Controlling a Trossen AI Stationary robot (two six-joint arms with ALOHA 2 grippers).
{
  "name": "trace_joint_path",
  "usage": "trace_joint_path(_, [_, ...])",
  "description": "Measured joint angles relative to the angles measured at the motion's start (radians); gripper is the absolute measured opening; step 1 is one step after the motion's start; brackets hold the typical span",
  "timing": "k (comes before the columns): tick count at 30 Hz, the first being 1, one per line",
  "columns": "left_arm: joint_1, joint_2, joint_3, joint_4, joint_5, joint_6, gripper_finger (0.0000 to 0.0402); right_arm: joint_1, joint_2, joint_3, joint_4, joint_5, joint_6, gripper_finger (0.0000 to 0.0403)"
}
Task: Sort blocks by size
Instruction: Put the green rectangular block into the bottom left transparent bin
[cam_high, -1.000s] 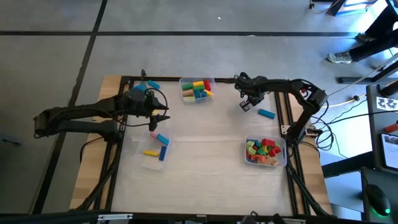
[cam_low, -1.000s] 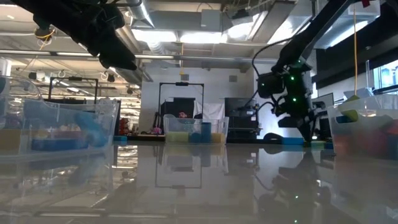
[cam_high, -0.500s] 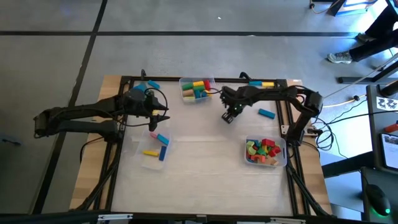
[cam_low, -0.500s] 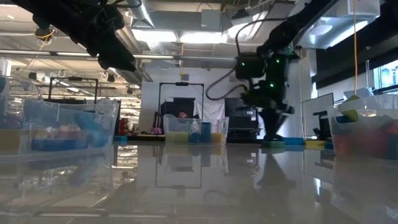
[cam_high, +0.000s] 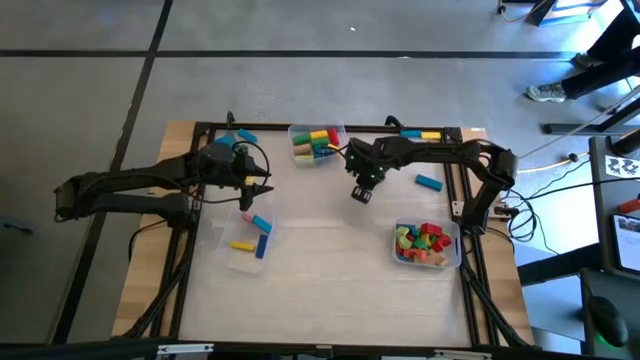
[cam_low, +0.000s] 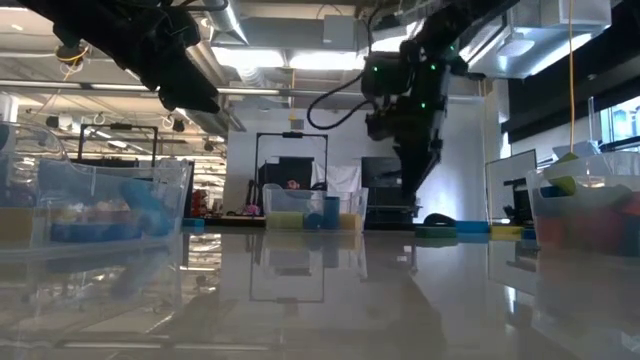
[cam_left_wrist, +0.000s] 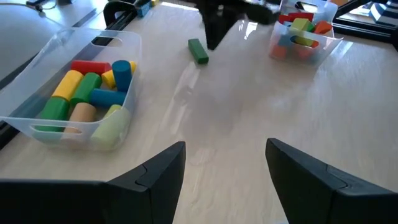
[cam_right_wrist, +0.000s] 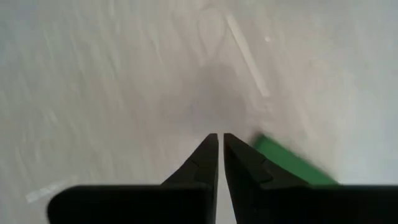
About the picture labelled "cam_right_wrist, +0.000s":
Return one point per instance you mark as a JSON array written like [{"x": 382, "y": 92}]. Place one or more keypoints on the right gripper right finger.
[{"x": 311, "y": 205}]

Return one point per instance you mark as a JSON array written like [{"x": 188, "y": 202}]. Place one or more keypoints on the green long block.
[{"x": 289, "y": 161}]

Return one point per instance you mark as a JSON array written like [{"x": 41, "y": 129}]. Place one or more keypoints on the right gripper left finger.
[{"x": 140, "y": 205}]

